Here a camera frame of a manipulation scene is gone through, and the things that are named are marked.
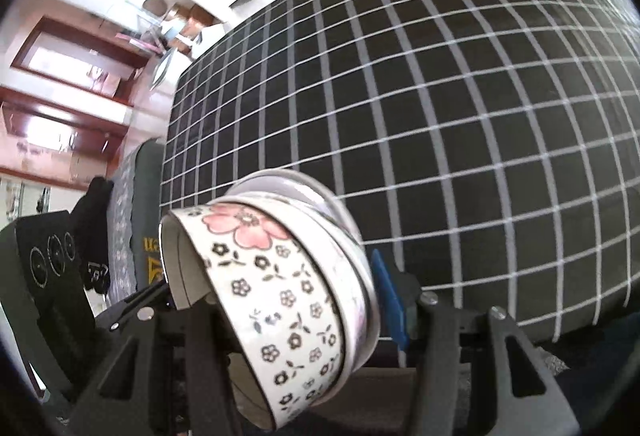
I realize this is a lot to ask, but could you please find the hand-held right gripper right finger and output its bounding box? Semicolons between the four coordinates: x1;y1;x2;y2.
371;249;582;436

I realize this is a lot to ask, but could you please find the grey patterned chair cushion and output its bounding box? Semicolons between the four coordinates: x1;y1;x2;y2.
106;140;169;297

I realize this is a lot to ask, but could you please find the dark wooden door frame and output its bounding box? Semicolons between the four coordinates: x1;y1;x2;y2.
11;16;148;107

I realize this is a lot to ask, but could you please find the dark wooden door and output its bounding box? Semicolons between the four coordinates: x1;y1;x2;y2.
0;86;132;177

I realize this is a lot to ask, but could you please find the black checkered tablecloth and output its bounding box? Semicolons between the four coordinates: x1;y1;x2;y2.
160;0;640;353

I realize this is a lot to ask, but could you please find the flower patterned bowl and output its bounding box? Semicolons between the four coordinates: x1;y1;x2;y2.
159;203;352;433

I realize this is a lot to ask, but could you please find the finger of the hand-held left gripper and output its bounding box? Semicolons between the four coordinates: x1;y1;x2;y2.
94;280;174;335

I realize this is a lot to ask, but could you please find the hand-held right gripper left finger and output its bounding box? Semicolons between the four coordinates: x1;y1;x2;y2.
75;297;237;436

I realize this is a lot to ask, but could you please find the black cloth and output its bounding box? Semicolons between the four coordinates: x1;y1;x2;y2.
69;176;117;293

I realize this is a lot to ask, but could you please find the plain cream bowl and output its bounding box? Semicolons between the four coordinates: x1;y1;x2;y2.
207;193;382;365

